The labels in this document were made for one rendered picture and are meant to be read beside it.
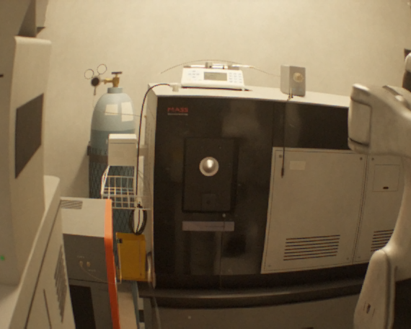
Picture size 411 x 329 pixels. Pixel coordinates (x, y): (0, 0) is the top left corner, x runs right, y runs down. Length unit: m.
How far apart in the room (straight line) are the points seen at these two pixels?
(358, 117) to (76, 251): 0.88
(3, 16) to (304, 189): 1.91
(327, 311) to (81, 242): 1.17
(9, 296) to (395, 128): 0.69
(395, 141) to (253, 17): 2.44
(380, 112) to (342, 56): 2.51
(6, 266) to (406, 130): 0.67
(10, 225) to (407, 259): 0.96
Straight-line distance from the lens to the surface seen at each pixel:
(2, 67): 0.37
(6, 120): 0.37
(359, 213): 2.32
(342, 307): 2.38
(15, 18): 0.39
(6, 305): 0.36
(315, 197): 2.23
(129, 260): 2.21
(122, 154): 2.39
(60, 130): 3.24
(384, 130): 0.92
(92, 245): 1.55
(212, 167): 2.10
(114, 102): 2.86
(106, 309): 1.62
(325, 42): 3.39
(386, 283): 1.18
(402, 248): 1.19
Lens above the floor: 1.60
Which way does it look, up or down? 10 degrees down
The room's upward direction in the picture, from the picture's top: 3 degrees clockwise
